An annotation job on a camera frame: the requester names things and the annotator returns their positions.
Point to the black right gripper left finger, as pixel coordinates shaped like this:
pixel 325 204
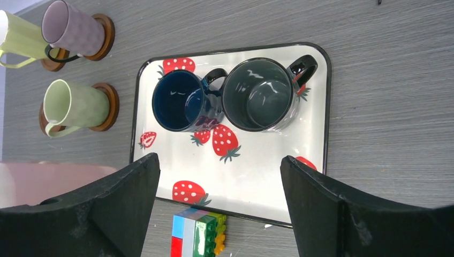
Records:
pixel 108 217

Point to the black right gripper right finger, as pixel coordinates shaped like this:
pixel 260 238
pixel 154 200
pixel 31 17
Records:
pixel 330 218

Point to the multicolour toy brick block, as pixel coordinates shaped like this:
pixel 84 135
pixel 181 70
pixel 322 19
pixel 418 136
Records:
pixel 197 233

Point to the pink mug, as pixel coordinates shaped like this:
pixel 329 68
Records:
pixel 32 183

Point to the cream tray with black rim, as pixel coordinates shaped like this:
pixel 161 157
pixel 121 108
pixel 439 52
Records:
pixel 248 184

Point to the light green mug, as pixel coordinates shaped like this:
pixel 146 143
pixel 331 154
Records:
pixel 68 106

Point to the dark blue mug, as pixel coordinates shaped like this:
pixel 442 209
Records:
pixel 184 102

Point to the dark green mug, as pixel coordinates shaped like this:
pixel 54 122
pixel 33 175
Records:
pixel 261 95

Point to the lilac mug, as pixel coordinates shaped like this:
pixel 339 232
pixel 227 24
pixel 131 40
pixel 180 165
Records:
pixel 66 27

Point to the cream mug yellow handle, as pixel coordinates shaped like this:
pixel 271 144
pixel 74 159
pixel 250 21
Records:
pixel 21 37

